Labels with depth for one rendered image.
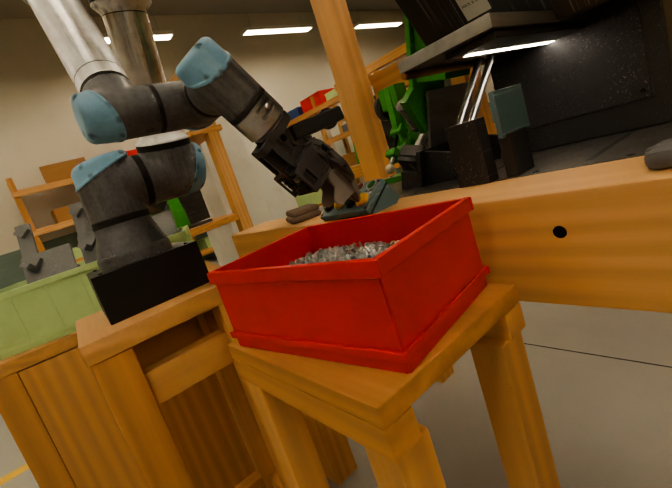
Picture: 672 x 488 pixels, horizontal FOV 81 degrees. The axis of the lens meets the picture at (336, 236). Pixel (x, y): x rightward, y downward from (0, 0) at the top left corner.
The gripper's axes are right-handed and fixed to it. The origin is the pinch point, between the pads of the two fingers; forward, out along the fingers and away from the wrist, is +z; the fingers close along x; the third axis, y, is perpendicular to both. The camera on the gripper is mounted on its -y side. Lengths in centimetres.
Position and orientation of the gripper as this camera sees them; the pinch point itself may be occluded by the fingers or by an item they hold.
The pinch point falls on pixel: (355, 193)
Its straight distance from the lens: 74.7
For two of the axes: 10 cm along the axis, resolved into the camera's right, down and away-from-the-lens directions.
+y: -4.2, 8.2, -3.8
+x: 6.1, -0.5, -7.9
